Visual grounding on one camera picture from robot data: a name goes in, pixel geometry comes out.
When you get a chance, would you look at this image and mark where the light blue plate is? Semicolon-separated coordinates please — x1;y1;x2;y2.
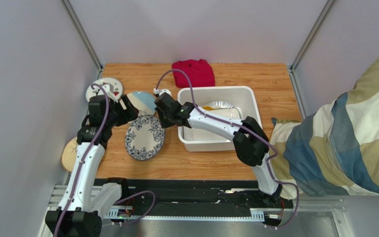
127;91;156;116

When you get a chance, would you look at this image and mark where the blue floral plate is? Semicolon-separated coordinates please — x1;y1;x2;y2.
125;115;166;160

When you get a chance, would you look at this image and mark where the white rectangular plate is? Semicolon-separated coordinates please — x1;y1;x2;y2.
182;108;243;143

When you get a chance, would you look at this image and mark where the yellow polka dot plate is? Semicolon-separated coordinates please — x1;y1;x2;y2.
202;106;215;111

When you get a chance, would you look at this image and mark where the white round plate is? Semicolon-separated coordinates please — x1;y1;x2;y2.
205;101;235;110

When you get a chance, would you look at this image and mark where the white plastic bin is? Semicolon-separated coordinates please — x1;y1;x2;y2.
178;86;262;152

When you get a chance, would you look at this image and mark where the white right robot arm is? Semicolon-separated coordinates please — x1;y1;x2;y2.
154;89;282;200

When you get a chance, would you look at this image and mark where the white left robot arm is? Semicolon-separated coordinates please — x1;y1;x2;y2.
45;95;139;237

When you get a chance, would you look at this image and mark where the white plate with red flowers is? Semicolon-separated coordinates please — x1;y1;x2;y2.
85;77;124;102

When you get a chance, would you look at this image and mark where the red folded cloth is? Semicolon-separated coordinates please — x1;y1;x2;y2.
172;59;216;87

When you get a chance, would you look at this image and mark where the round wooden board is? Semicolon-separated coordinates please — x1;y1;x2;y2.
61;137;78;172

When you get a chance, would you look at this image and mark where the patterned quilt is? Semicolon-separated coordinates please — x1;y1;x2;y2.
270;57;379;199

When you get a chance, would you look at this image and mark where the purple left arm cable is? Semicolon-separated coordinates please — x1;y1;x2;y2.
52;83;156;237

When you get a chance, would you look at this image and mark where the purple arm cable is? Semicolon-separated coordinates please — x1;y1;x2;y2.
154;69;300;229
52;83;156;237

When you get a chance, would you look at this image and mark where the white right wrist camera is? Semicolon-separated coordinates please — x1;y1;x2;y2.
153;88;172;97

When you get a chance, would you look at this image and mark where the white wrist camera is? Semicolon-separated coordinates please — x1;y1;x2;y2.
102;82;123;103
153;88;172;97

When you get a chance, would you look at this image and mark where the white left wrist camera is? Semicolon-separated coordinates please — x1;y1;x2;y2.
102;82;123;103

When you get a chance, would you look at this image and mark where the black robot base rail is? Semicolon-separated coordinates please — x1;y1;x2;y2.
87;178;294;219

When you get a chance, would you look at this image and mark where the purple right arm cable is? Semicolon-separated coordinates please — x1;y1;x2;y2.
154;69;300;229

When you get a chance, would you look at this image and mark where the aluminium frame post left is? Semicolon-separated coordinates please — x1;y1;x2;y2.
60;0;104;73

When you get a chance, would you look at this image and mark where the aluminium frame post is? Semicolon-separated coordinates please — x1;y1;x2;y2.
60;0;104;73
289;0;338;74

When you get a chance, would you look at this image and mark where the aluminium frame post right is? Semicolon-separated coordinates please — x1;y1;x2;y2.
289;0;338;74

